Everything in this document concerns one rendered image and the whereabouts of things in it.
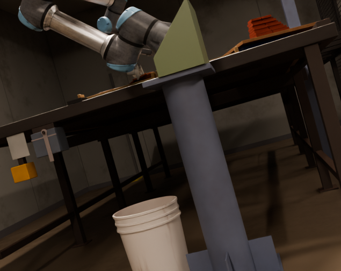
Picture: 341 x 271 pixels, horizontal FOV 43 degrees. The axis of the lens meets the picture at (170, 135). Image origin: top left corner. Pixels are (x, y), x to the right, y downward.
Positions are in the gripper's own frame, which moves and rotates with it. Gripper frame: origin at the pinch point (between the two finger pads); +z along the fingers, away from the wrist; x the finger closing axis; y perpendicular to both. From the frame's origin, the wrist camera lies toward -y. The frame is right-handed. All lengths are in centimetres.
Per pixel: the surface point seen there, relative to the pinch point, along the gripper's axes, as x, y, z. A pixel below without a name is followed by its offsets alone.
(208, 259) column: 40, -11, 84
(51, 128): 18, 46, 10
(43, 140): 18, 53, 14
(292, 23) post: -170, -107, -27
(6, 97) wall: -321, 246, -81
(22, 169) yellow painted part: 17, 68, 24
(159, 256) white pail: 40, 8, 77
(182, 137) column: 47, -17, 32
